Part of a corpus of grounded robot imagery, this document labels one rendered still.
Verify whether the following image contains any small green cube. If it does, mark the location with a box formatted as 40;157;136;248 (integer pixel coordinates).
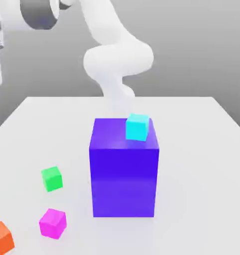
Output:
41;166;64;193

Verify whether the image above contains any small magenta cube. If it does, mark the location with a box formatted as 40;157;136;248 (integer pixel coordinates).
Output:
38;208;67;240

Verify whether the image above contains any small cyan cube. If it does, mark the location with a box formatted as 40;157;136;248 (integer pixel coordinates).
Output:
125;113;150;142

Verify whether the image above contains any small orange cube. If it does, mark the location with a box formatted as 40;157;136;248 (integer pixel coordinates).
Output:
0;220;15;255

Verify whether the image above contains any large purple box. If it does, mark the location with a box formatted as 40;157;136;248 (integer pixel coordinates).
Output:
89;118;160;218

